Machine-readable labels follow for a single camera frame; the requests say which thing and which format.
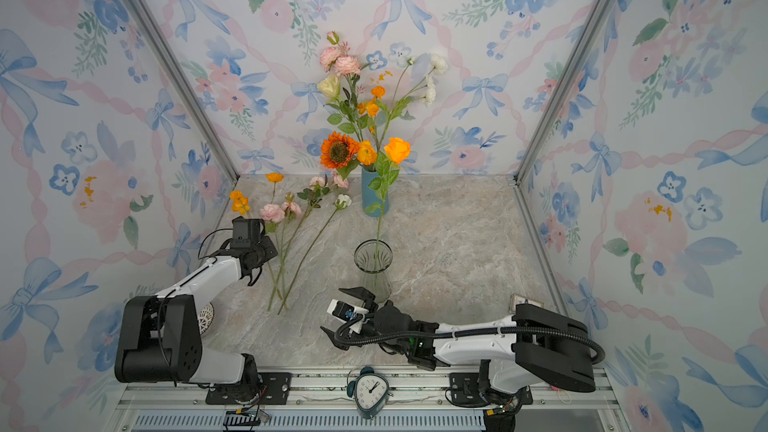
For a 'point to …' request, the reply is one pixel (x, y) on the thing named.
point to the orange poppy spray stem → (240, 202)
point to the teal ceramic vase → (369, 196)
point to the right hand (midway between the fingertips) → (333, 303)
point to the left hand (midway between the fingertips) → (266, 245)
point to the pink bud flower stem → (309, 197)
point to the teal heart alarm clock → (370, 390)
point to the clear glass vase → (374, 257)
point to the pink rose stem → (273, 214)
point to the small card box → (517, 299)
